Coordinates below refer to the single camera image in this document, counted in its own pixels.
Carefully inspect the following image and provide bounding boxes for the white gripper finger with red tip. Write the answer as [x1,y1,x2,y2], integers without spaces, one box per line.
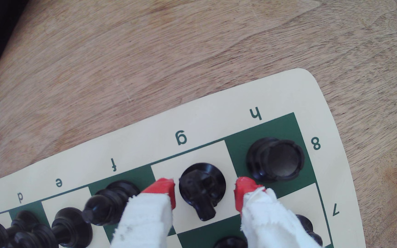
[111,178,176,248]
[234,176,323,248]

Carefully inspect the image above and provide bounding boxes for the black knight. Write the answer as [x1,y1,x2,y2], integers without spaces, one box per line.
[179,163,227,222]

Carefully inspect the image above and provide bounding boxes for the green and cream chess mat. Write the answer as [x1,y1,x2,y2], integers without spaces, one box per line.
[0,68,367,248]

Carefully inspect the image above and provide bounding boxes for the black bishop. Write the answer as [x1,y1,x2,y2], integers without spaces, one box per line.
[82,180,141,226]

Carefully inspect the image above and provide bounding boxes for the black pawn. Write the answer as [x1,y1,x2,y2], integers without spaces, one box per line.
[295,214,323,247]
[213,236,249,248]

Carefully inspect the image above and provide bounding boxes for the black rook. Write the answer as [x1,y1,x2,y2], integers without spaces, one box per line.
[246,137,305,183]

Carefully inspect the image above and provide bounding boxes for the black king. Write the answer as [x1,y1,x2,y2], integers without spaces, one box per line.
[12,207,93,248]

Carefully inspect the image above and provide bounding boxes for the black queen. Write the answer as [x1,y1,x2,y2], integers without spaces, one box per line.
[0,210,42,248]

